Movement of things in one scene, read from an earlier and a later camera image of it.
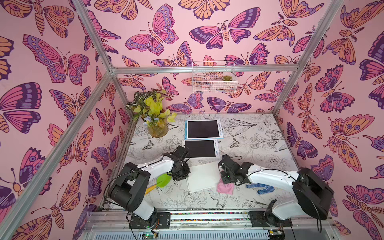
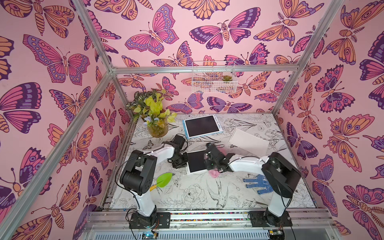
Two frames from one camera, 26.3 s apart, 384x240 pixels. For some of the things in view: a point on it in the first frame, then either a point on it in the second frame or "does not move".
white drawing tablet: (202, 148) → (196, 162)
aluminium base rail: (204, 225) does not move
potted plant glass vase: (149, 106) does not move
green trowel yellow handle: (162, 181) does not move
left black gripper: (186, 174) → (186, 161)
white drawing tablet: (203, 176) → (250, 142)
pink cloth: (222, 188) → (215, 174)
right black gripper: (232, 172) → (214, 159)
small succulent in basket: (227, 78) does not move
